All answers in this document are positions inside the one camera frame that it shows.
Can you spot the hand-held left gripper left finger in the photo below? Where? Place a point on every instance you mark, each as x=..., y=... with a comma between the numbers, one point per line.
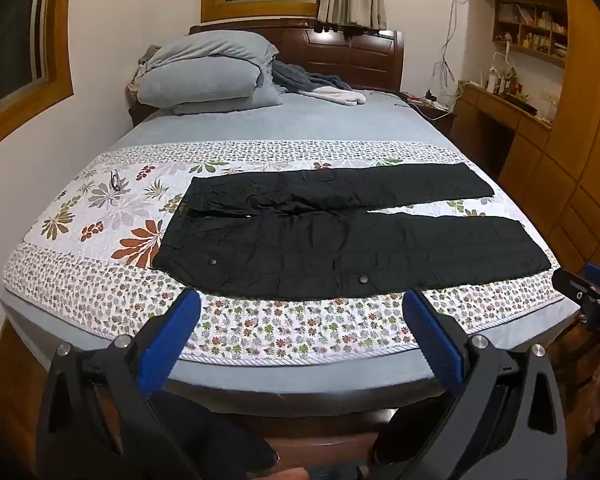
x=182, y=317

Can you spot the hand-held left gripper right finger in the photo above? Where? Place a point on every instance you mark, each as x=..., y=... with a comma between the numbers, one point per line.
x=430, y=332

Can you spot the black pants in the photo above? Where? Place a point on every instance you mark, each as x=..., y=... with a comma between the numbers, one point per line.
x=305, y=245

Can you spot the floral quilt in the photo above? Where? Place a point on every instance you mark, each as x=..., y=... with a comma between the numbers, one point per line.
x=105, y=240

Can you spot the eyeglasses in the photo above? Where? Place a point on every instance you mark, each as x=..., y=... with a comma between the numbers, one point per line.
x=116, y=181

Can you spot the wooden wardrobe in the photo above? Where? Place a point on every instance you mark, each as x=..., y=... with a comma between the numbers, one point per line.
x=585, y=110

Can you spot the wooden desk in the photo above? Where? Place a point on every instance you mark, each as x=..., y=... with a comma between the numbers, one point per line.
x=500, y=110

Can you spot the small potted plant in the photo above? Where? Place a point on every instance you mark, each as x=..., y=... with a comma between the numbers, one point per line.
x=515, y=82

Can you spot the white bottles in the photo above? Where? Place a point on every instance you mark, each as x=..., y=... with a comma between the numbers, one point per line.
x=495, y=80

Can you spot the wooden nightstand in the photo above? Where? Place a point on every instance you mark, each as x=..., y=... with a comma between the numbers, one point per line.
x=432, y=110

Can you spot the bed with blue sheet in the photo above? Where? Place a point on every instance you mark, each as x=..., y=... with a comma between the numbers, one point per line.
x=290, y=122

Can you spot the grey pillows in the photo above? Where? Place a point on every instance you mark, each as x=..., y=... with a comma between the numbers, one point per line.
x=205, y=72

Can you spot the grey clothes pile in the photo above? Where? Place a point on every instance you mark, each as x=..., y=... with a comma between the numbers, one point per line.
x=142, y=67

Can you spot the white towel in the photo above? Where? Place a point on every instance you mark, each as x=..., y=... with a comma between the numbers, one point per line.
x=337, y=96

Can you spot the dark grey blanket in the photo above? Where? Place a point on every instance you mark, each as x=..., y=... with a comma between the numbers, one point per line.
x=300, y=77

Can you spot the dark wooden headboard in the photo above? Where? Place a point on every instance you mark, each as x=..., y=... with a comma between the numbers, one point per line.
x=350, y=55

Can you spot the large wooden framed window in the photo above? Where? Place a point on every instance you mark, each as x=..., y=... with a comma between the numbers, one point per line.
x=15, y=35

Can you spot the wooden wall shelf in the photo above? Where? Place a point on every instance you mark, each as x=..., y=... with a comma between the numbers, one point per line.
x=530, y=30

